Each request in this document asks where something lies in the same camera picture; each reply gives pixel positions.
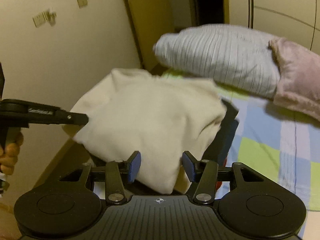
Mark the checkered bed sheet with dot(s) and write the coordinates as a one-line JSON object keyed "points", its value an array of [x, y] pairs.
{"points": [[262, 135]]}

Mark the wall switch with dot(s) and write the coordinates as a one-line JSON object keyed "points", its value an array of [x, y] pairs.
{"points": [[82, 1]]}

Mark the cream wardrobe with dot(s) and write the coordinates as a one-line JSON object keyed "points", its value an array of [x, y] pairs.
{"points": [[275, 0]]}

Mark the wall socket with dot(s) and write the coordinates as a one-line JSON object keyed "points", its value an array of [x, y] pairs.
{"points": [[42, 17]]}

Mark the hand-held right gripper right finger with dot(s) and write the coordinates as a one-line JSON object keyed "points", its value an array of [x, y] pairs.
{"points": [[189, 167]]}

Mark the wooden door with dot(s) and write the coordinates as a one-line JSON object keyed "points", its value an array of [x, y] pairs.
{"points": [[150, 17]]}

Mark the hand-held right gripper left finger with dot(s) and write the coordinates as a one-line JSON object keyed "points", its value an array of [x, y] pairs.
{"points": [[133, 167]]}

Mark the cream garment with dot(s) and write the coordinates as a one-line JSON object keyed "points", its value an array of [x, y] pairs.
{"points": [[150, 115]]}

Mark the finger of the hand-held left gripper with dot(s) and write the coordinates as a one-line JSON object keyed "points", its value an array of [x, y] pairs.
{"points": [[50, 116]]}

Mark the person's left hand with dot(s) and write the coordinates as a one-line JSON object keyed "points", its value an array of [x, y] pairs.
{"points": [[10, 157]]}

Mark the striped pillow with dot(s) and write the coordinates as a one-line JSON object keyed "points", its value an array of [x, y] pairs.
{"points": [[220, 55]]}

